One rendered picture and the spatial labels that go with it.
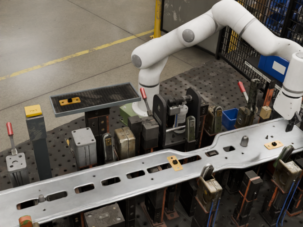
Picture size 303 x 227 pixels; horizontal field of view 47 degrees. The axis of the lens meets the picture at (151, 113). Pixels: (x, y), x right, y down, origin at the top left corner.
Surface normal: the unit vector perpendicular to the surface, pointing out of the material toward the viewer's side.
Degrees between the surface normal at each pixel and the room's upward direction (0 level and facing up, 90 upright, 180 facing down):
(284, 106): 90
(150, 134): 90
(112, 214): 0
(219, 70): 0
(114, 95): 0
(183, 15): 92
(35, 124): 90
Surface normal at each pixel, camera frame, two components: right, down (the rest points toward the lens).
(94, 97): 0.05, -0.80
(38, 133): 0.40, 0.56
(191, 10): -0.74, 0.39
